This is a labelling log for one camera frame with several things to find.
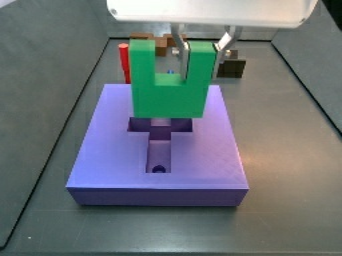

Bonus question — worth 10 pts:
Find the black angle bracket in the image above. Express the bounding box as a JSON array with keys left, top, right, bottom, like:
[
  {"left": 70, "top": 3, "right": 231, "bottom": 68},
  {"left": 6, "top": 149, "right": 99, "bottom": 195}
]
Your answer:
[{"left": 217, "top": 50, "right": 246, "bottom": 78}]

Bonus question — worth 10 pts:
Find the green U-shaped block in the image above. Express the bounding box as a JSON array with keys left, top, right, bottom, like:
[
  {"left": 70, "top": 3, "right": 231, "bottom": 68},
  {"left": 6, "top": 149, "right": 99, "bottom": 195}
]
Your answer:
[{"left": 130, "top": 39, "right": 217, "bottom": 118}]

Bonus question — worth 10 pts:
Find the red cylindrical peg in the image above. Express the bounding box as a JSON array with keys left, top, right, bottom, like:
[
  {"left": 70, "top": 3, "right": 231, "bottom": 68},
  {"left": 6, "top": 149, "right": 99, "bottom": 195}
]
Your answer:
[{"left": 118, "top": 43, "right": 131, "bottom": 84}]

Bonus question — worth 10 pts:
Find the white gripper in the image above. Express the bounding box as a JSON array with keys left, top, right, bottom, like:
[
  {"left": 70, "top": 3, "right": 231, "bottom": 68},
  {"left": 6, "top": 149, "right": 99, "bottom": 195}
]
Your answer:
[{"left": 107, "top": 0, "right": 318, "bottom": 80}]

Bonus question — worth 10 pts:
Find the brown T-shaped block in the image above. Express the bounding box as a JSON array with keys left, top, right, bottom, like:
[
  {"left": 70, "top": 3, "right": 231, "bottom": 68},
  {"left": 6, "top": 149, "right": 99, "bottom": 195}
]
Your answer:
[{"left": 130, "top": 32, "right": 177, "bottom": 57}]

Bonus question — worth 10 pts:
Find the purple board with cross slot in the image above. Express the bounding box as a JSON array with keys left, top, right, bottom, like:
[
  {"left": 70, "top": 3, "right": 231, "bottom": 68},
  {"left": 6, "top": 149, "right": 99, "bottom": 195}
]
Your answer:
[{"left": 67, "top": 84, "right": 249, "bottom": 206}]

